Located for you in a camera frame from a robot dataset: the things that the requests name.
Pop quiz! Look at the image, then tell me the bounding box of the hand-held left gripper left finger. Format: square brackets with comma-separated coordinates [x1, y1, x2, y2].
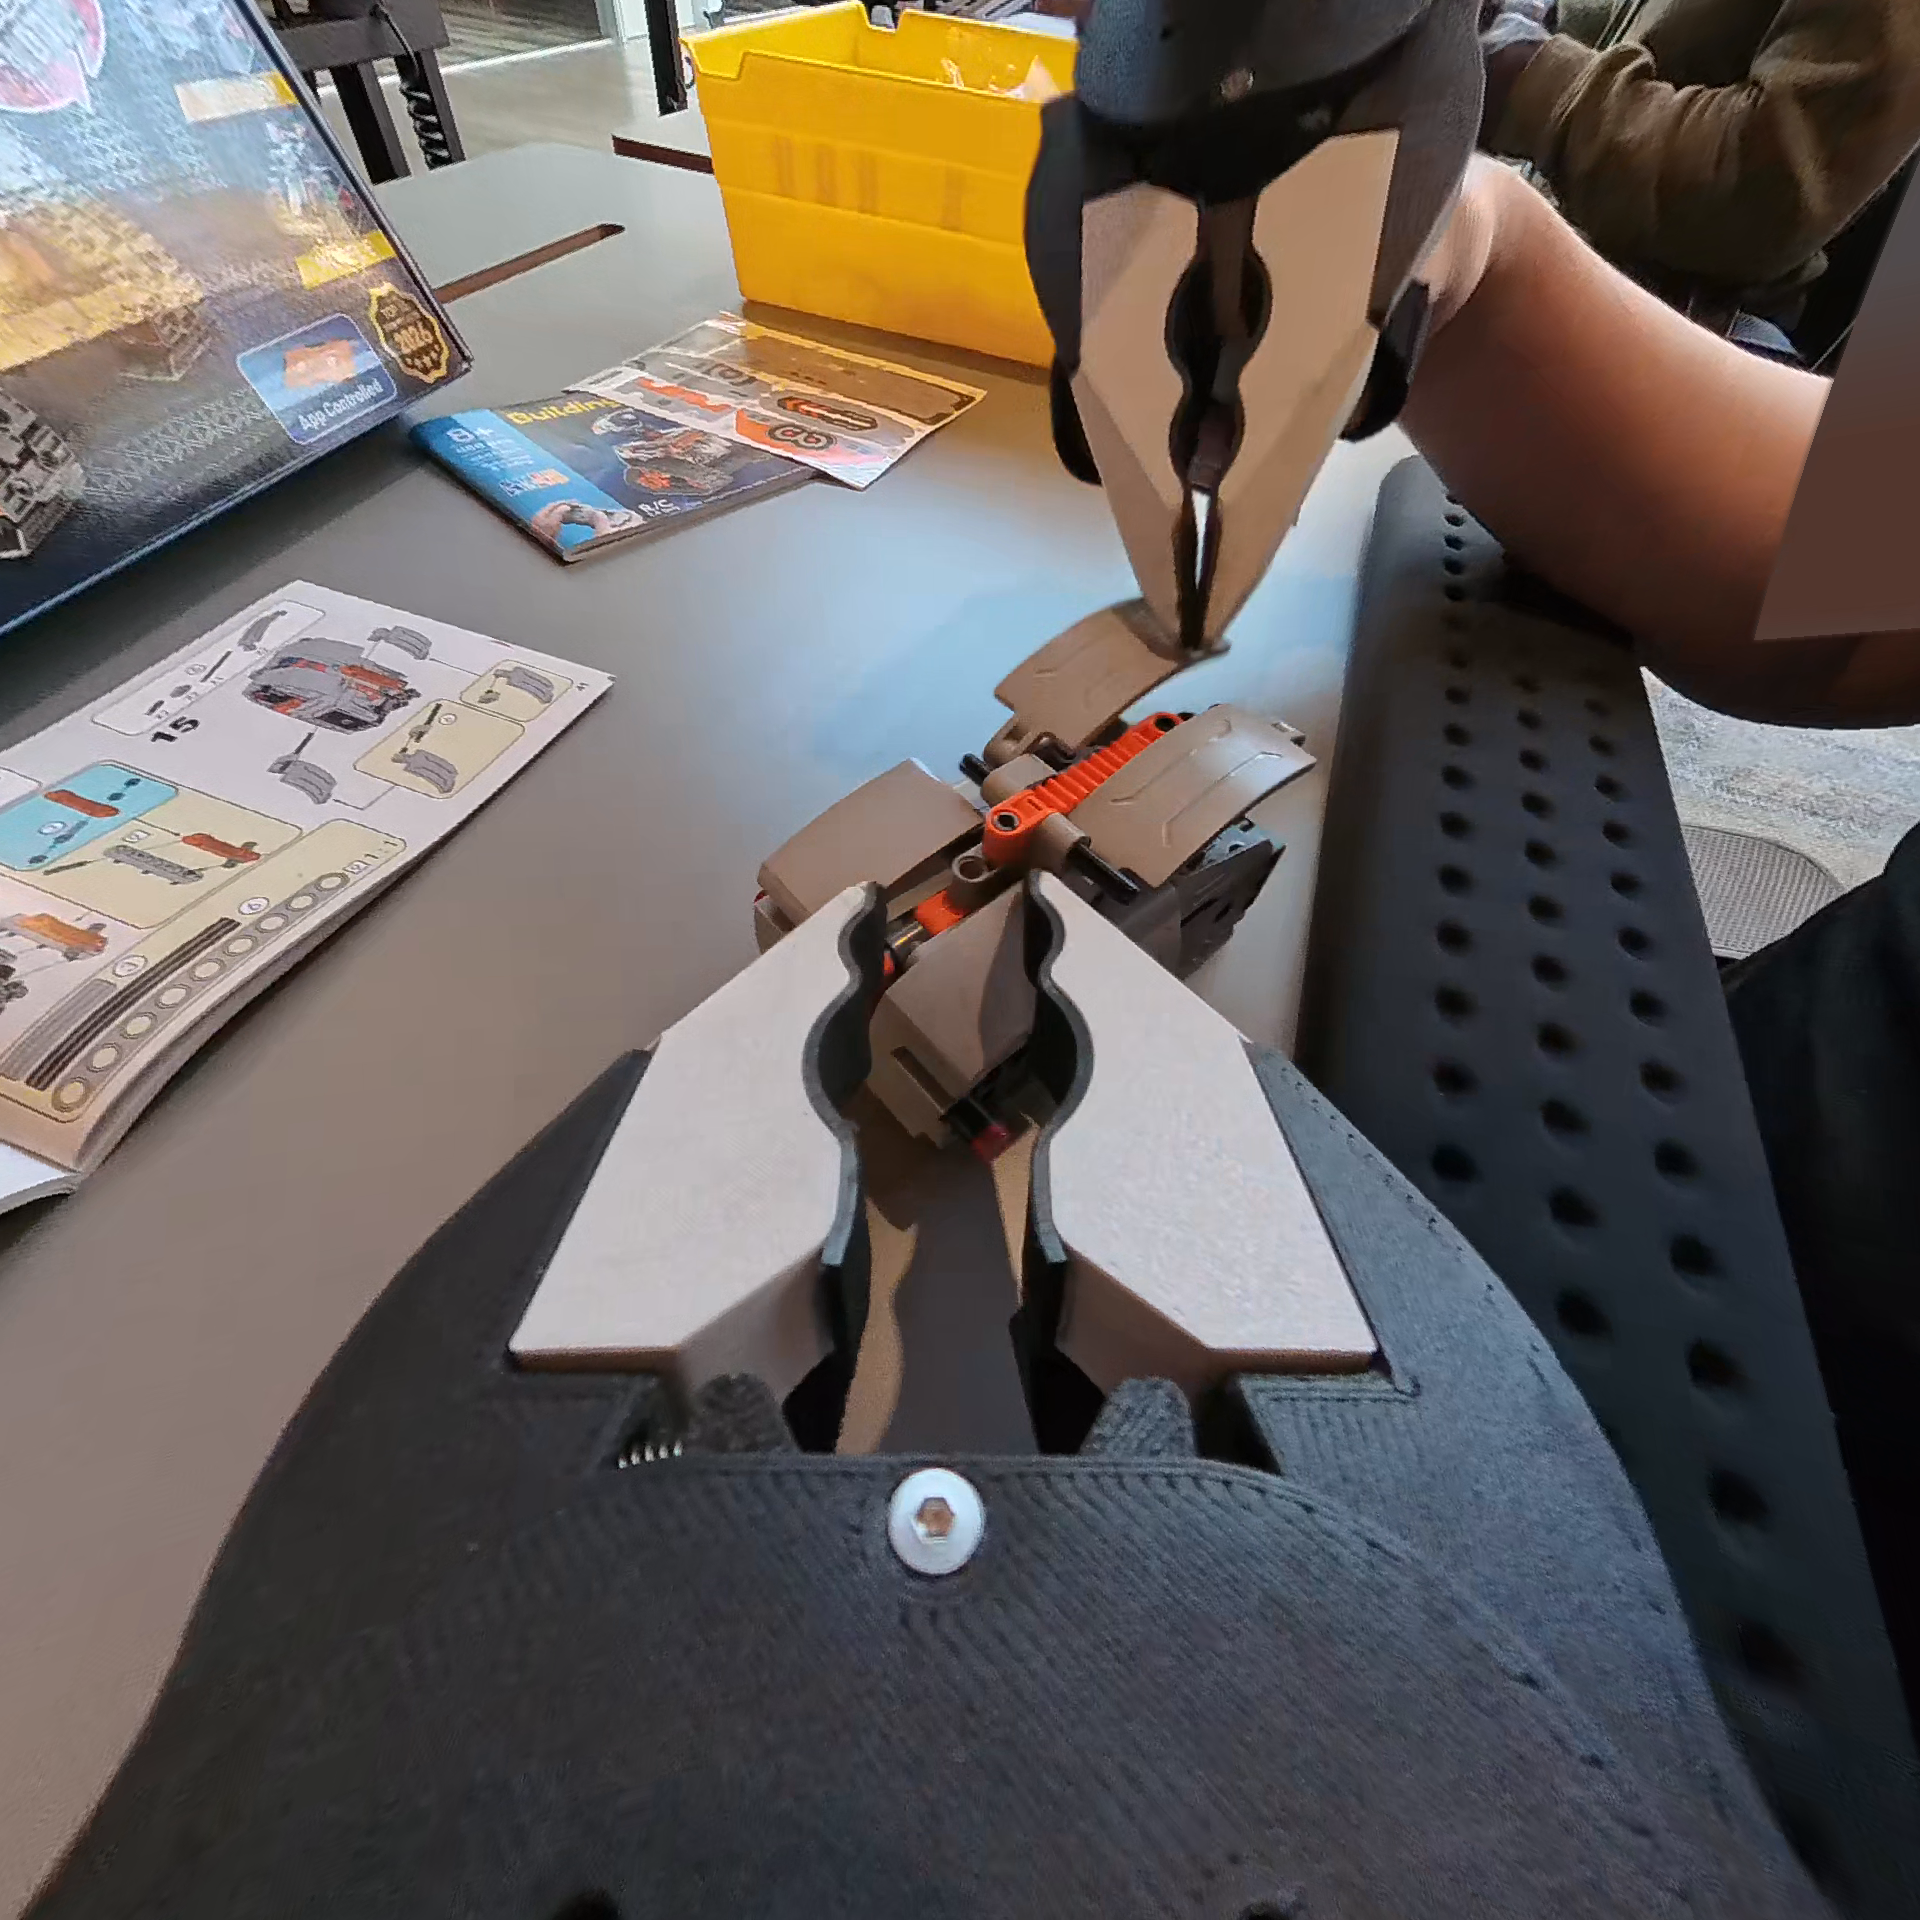
[507, 882, 887, 1453]

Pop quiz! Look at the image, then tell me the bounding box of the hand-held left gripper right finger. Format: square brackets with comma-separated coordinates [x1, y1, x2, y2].
[1020, 870, 1384, 1420]

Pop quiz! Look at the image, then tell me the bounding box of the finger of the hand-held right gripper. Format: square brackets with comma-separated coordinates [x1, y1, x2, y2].
[1068, 181, 1221, 649]
[1199, 124, 1413, 649]

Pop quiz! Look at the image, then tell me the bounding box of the grey curved toy brick panel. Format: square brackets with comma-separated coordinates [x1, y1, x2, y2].
[991, 599, 1232, 759]

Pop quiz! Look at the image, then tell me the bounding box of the grey orange toy brick vehicle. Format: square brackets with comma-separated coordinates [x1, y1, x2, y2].
[751, 705, 1322, 1157]

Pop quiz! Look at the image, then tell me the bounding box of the person's right forearm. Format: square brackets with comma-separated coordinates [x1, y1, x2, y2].
[1402, 150, 1920, 723]

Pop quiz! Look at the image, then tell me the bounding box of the grey desk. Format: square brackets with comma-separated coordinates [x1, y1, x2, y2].
[0, 139, 1419, 1920]

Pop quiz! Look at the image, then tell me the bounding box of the grey printed sticker sheet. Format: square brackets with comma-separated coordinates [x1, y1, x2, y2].
[631, 310, 987, 443]

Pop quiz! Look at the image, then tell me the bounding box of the yellow plastic bin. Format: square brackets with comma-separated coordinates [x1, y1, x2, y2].
[681, 0, 1082, 369]

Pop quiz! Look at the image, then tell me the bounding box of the black dimpled armrest pad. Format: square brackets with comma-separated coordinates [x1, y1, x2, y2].
[1296, 455, 1920, 1920]

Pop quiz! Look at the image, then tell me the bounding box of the blue closed booklet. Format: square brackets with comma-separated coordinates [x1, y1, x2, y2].
[407, 394, 819, 566]

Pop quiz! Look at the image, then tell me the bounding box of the open instruction booklet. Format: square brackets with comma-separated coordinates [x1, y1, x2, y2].
[0, 581, 617, 1217]

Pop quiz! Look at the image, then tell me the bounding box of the grey mesh office chair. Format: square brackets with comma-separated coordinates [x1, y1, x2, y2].
[1679, 823, 1850, 962]

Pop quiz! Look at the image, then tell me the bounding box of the person's dark clothing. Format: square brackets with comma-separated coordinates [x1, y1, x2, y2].
[1725, 870, 1920, 1727]

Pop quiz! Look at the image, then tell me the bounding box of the wooden top table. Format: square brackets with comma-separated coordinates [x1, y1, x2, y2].
[263, 0, 459, 186]

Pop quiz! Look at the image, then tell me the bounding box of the dark blue toy set box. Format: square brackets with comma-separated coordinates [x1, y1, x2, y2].
[0, 0, 476, 639]

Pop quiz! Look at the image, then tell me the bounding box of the black coiled cable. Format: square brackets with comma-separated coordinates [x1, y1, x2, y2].
[383, 6, 453, 148]

